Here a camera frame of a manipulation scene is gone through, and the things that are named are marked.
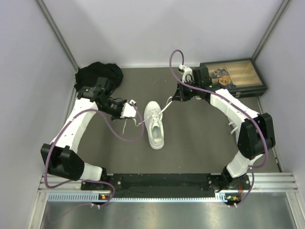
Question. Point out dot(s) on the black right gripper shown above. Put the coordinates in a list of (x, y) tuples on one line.
[(180, 95)]

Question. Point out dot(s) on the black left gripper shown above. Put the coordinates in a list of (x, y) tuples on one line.
[(117, 117)]

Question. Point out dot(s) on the white shoelace of shoe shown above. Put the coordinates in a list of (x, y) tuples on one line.
[(164, 108)]

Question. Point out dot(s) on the white sneaker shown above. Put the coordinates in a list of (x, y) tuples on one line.
[(232, 128), (154, 125)]

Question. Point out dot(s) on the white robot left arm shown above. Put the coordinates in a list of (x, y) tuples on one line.
[(60, 156)]

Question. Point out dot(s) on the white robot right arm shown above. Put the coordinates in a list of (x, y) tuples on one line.
[(254, 132)]

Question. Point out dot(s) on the black crumpled cloth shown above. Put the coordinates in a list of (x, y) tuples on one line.
[(88, 76)]

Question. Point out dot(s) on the black compartment box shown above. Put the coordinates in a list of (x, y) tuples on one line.
[(241, 77)]

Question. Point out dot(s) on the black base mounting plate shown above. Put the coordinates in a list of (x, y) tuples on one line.
[(198, 185)]

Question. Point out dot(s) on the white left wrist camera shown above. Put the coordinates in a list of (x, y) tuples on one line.
[(128, 110)]

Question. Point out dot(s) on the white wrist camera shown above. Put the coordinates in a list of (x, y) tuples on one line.
[(128, 110), (186, 72)]

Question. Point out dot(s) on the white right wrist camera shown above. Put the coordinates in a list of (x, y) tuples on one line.
[(186, 72)]

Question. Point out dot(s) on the grey slotted cable duct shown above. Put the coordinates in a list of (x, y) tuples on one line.
[(97, 197)]

